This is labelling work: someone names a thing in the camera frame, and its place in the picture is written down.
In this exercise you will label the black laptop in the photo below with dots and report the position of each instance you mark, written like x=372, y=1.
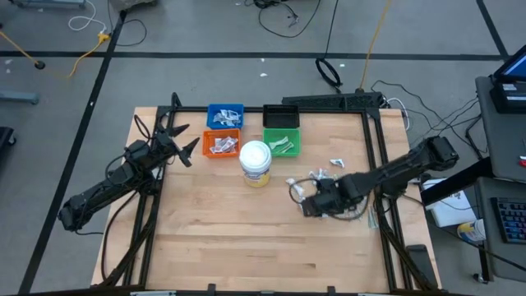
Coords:
x=509, y=92

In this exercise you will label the white bow-shaped bandage wrapper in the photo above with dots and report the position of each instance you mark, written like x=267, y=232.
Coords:
x=296, y=187

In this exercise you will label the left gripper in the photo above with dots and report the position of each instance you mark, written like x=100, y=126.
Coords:
x=154, y=150

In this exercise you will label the white packet black print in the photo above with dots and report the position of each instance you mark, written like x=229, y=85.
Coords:
x=315, y=174
x=337, y=163

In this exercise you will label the blue plastic basket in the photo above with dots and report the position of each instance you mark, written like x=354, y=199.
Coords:
x=209, y=123

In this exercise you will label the black keyboard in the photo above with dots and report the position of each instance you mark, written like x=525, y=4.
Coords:
x=511, y=220

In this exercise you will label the white packet dark print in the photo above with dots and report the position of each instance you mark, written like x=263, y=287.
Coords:
x=234, y=122
x=222, y=112
x=231, y=114
x=219, y=119

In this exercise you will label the white paper box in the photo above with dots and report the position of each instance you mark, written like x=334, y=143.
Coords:
x=450, y=209

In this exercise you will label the small red object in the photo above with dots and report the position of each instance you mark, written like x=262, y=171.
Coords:
x=522, y=161

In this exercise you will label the white yellow canister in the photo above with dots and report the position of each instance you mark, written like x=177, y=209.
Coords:
x=472, y=231

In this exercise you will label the wooden desk grey legs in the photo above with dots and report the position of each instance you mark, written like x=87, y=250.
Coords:
x=49, y=3

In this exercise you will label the black flat pad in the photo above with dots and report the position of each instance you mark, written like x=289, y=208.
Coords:
x=421, y=263

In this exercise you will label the grey cart top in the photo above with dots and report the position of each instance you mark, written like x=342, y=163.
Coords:
x=501, y=144

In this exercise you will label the grey computer cart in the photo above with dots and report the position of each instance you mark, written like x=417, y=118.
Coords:
x=131, y=3

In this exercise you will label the orange plastic basket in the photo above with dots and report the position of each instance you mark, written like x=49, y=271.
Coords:
x=206, y=152

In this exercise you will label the Lysol wipes canister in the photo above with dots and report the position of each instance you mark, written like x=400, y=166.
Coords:
x=255, y=162

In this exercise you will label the grey metal bar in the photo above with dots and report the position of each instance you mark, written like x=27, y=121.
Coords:
x=18, y=98

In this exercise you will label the black plastic basket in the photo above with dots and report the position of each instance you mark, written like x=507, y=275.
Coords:
x=280, y=116

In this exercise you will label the black perforated plate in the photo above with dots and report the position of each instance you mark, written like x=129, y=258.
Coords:
x=328, y=100

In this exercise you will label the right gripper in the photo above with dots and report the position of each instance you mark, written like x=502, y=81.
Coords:
x=328, y=197

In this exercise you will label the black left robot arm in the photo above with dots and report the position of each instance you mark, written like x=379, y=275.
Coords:
x=94, y=197

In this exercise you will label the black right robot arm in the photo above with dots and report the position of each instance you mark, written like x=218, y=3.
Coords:
x=394, y=166

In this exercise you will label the green plastic basket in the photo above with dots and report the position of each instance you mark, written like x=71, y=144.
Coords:
x=269, y=152

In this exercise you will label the black desk beam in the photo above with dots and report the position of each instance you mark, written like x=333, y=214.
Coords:
x=460, y=181

